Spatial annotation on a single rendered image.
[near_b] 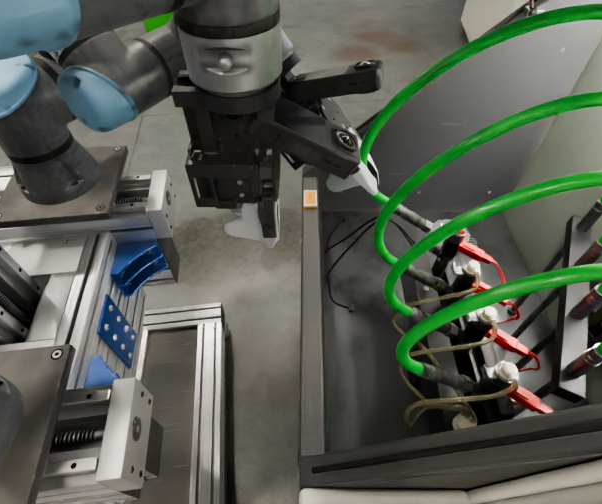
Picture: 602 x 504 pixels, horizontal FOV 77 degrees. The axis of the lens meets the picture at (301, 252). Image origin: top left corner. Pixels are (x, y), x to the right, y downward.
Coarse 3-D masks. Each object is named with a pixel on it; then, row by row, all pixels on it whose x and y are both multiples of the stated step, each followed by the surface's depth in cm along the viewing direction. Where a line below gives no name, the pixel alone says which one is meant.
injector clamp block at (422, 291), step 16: (432, 272) 78; (448, 272) 71; (416, 288) 69; (432, 304) 67; (464, 320) 65; (432, 336) 63; (448, 352) 61; (448, 368) 60; (464, 368) 63; (480, 368) 60; (416, 384) 70; (432, 384) 60; (432, 416) 60; (448, 416) 55; (480, 416) 57; (496, 416) 55; (432, 432) 60
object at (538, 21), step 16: (544, 16) 38; (560, 16) 38; (576, 16) 38; (592, 16) 38; (496, 32) 39; (512, 32) 39; (464, 48) 40; (480, 48) 40; (448, 64) 42; (416, 80) 43; (400, 96) 45; (384, 112) 46; (368, 144) 50; (368, 192) 56
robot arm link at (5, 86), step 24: (0, 72) 61; (24, 72) 61; (48, 72) 65; (0, 96) 60; (24, 96) 61; (48, 96) 65; (0, 120) 62; (24, 120) 63; (48, 120) 66; (72, 120) 72; (0, 144) 67; (24, 144) 66; (48, 144) 68
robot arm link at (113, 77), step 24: (72, 48) 41; (96, 48) 42; (120, 48) 44; (144, 48) 46; (72, 72) 41; (96, 72) 42; (120, 72) 43; (144, 72) 45; (168, 72) 47; (72, 96) 43; (96, 96) 41; (120, 96) 43; (144, 96) 46; (168, 96) 50; (96, 120) 43; (120, 120) 45
